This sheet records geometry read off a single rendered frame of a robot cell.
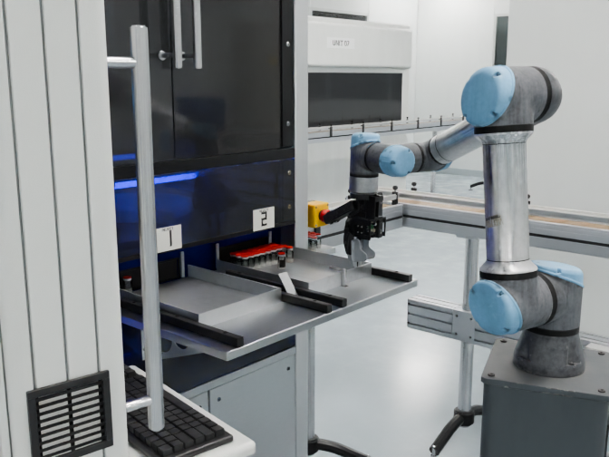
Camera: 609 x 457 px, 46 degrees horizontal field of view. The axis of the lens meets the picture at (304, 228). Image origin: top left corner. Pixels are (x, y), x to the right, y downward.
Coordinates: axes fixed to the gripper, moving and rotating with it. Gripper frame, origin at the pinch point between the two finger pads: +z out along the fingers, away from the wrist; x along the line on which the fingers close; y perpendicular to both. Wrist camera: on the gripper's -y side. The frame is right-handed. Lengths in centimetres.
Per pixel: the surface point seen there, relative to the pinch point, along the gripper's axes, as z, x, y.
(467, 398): 72, 87, -8
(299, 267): 3.9, -1.8, -17.9
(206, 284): 4.2, -30.0, -25.5
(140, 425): 9, -83, 17
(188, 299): 4.0, -41.8, -18.8
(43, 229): -30, -104, 27
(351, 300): 3.5, -15.9, 11.1
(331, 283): 2.3, -11.4, 1.3
